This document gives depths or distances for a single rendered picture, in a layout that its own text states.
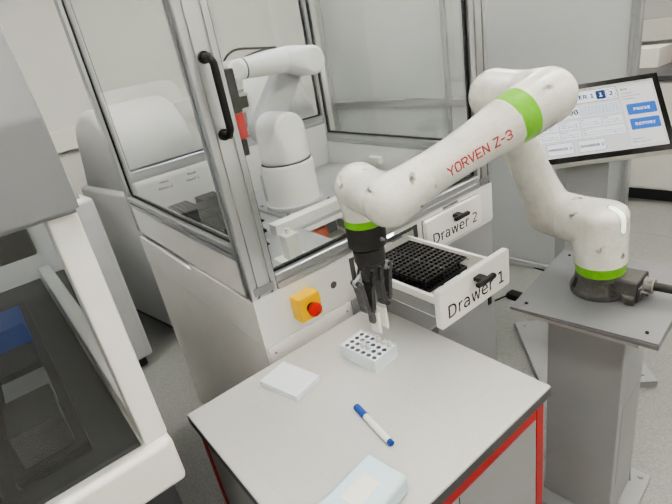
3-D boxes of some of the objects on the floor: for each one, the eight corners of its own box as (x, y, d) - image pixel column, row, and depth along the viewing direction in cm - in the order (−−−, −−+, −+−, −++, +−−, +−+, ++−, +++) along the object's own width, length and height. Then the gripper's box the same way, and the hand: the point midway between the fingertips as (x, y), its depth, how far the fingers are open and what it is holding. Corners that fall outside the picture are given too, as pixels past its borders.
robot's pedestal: (650, 478, 165) (678, 283, 133) (619, 546, 147) (643, 339, 115) (560, 438, 185) (566, 261, 154) (523, 493, 167) (521, 305, 136)
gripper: (377, 230, 121) (388, 311, 130) (334, 255, 112) (350, 340, 122) (400, 235, 115) (411, 320, 125) (357, 262, 107) (372, 350, 116)
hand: (379, 318), depth 122 cm, fingers closed
